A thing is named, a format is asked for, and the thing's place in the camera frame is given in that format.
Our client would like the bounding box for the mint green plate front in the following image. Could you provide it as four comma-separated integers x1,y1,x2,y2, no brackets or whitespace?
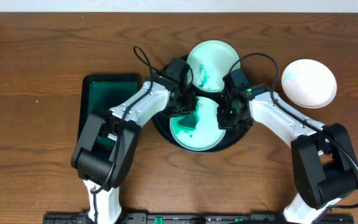
170,100,225,149

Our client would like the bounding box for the mint green plate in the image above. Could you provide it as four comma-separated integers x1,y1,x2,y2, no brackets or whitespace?
186,40,240,93
170,100,225,149

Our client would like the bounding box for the green scrubbing sponge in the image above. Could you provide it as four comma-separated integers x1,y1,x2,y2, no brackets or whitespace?
177,114,198,131

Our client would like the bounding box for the white plate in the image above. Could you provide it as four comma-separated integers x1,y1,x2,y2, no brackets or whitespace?
281,59,337,108

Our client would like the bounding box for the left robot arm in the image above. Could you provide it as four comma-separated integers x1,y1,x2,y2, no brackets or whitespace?
71,57,196,223

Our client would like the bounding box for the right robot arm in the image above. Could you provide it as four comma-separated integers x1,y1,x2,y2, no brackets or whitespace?
218,69,358,223

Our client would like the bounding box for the black round tray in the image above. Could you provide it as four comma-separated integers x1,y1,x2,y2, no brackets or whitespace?
150,55,254,154

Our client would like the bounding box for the black rectangular water tray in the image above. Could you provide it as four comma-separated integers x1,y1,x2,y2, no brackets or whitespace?
77,73,141,139

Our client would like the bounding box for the mint green plate rear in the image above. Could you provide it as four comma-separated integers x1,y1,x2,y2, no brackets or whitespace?
186,40,240,93

